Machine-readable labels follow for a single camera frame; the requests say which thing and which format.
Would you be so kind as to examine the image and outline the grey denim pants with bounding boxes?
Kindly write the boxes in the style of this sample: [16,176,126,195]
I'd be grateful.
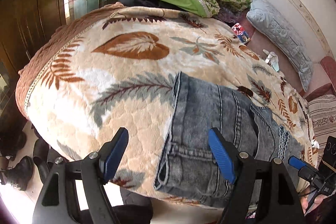
[154,73,302,208]

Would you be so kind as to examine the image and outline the crumpled white tissue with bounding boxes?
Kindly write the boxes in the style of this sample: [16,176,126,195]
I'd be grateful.
[311,139,319,149]

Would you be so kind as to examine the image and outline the black boot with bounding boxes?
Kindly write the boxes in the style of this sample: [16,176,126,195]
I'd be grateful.
[33,138,61,184]

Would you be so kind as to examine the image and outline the black shoe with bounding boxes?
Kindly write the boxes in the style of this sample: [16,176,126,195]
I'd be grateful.
[1,156,34,191]

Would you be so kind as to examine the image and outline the striped floral cushion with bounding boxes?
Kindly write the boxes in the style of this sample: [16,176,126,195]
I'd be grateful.
[308,94,336,155]

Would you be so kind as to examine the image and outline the pink bed sheet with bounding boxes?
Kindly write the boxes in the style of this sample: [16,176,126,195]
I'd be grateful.
[240,16,306,94]

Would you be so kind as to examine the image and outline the leaf pattern beige blanket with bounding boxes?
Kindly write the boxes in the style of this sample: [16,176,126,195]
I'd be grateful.
[15,3,318,207]

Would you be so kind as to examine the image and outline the grey quilted pillow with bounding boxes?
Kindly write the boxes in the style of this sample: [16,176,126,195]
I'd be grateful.
[247,0,313,91]

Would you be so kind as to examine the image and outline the small red blue box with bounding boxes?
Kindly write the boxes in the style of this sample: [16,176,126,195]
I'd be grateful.
[231,23,251,44]

